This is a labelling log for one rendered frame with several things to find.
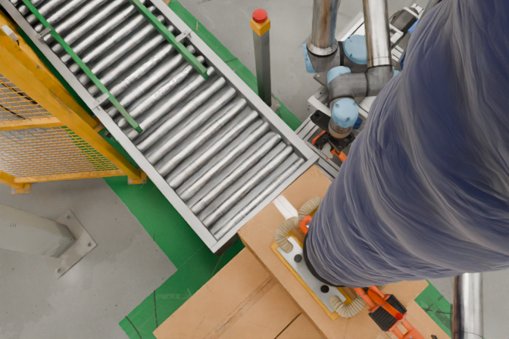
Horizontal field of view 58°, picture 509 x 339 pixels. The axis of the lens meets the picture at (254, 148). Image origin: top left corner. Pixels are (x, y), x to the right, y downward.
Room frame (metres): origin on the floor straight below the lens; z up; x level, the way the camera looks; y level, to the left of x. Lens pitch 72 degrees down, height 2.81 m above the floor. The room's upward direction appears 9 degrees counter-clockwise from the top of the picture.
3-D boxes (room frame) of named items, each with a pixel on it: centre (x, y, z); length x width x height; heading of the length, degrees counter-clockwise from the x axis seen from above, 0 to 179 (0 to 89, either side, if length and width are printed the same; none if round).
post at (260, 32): (1.19, -0.12, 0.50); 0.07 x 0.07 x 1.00; 34
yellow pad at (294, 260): (0.06, -0.13, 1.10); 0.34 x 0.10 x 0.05; 32
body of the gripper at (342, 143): (0.47, -0.29, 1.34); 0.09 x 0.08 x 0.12; 33
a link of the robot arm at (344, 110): (0.49, -0.28, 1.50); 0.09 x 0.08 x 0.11; 175
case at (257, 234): (0.10, -0.21, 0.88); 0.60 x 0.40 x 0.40; 32
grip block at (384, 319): (-0.10, -0.35, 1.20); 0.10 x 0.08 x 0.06; 122
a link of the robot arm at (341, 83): (0.58, -0.31, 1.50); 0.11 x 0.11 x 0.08; 85
